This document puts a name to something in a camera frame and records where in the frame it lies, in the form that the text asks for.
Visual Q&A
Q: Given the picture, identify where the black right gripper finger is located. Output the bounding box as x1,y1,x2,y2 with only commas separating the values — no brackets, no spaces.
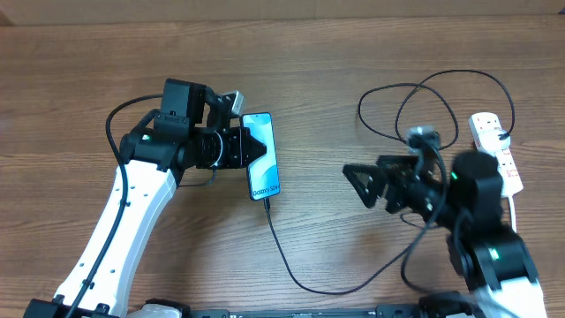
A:
376,155,424,172
343,164,388,208

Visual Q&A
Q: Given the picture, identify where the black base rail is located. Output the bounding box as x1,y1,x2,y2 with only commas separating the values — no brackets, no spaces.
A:
127,298,478,318

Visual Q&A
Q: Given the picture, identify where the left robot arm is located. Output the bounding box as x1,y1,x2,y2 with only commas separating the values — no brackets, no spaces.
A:
25,79,280,317

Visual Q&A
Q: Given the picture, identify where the white power strip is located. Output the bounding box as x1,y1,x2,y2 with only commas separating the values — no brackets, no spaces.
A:
468,112,524,198

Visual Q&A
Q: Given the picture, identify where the cardboard wall panel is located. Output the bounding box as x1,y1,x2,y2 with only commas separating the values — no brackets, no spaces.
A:
1,0,564,27

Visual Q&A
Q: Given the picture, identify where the Samsung Galaxy smartphone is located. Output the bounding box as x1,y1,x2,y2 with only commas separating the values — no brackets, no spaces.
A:
241,112,281,201

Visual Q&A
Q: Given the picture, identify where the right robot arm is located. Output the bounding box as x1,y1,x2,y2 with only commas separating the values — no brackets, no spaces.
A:
343,150,546,317

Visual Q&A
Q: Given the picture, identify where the white power strip cord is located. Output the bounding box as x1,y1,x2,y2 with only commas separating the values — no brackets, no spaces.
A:
508,195,518,234

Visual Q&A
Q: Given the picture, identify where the white charger plug adapter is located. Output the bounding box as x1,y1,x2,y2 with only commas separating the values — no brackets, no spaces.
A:
475,129,511,156

